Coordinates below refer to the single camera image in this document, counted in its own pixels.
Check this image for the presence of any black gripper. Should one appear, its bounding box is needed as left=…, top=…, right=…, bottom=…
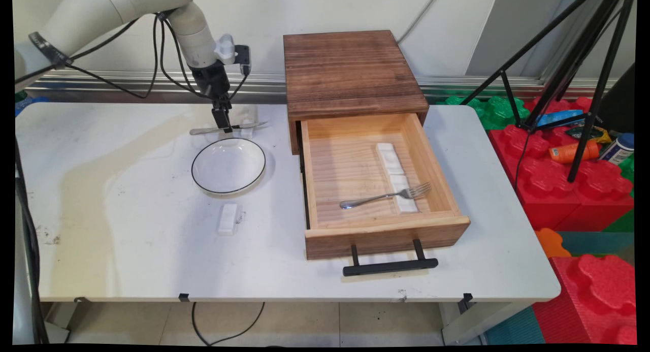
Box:
left=192, top=61, right=234, bottom=134

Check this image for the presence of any silver metal fork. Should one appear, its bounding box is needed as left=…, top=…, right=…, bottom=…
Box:
left=339, top=182, right=432, bottom=210

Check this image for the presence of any white plate black rim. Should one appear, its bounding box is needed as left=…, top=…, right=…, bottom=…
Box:
left=191, top=138, right=267, bottom=195

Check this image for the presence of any dark wooden drawer cabinet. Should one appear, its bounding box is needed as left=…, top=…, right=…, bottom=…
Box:
left=283, top=30, right=430, bottom=155

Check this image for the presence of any white foam pad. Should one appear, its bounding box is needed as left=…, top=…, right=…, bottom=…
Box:
left=376, top=143, right=404, bottom=176
left=388, top=174, right=420, bottom=213

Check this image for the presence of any light wooden drawer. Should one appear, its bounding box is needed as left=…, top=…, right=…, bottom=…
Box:
left=300, top=113, right=471, bottom=261

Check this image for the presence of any green foam block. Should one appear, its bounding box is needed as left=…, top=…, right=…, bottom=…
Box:
left=437, top=95, right=531, bottom=131

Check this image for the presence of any white table leg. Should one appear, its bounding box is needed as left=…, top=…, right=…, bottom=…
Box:
left=441, top=301, right=529, bottom=345

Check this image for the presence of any blue package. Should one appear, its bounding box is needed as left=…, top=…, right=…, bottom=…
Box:
left=536, top=109, right=584, bottom=128

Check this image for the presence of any large red foam block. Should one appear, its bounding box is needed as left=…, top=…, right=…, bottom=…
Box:
left=532, top=254, right=638, bottom=345
left=489, top=97, right=635, bottom=232

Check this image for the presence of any orange bottle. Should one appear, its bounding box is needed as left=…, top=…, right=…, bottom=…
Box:
left=548, top=141, right=601, bottom=164

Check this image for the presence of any orange foam piece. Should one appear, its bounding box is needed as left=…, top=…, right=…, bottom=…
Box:
left=534, top=228, right=572, bottom=259

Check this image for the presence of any black tripod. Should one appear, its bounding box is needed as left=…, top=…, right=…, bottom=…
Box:
left=460, top=0, right=638, bottom=183

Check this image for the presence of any yellow dark snack bag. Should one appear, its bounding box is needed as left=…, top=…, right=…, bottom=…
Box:
left=566, top=124, right=612, bottom=143

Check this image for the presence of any white blue spray can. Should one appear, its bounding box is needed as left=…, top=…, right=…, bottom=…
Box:
left=599, top=133, right=635, bottom=166

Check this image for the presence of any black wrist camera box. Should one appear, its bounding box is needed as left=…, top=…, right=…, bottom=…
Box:
left=234, top=45, right=252, bottom=77

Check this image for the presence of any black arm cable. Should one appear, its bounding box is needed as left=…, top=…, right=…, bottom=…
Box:
left=15, top=12, right=249, bottom=100

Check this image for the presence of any metal wall rail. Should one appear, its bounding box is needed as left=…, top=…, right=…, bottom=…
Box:
left=25, top=70, right=618, bottom=105

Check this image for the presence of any black floor cable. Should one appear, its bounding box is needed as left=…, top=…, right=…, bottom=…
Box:
left=191, top=302, right=266, bottom=346

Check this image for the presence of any black drawer handle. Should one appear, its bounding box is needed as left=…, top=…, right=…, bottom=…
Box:
left=343, top=239, right=439, bottom=277

